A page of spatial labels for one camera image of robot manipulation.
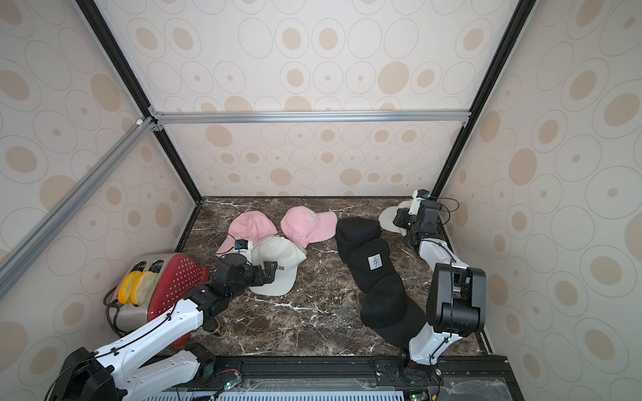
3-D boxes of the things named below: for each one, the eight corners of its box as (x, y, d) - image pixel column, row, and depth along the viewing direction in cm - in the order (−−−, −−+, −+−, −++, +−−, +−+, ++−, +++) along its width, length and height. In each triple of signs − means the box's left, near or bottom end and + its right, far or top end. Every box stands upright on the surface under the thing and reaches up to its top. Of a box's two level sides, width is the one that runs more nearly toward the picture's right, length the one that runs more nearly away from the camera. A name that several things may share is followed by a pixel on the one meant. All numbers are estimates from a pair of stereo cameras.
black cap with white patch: (351, 298, 90) (353, 289, 85) (348, 249, 104) (349, 238, 98) (393, 298, 90) (398, 289, 84) (385, 249, 104) (388, 238, 98)
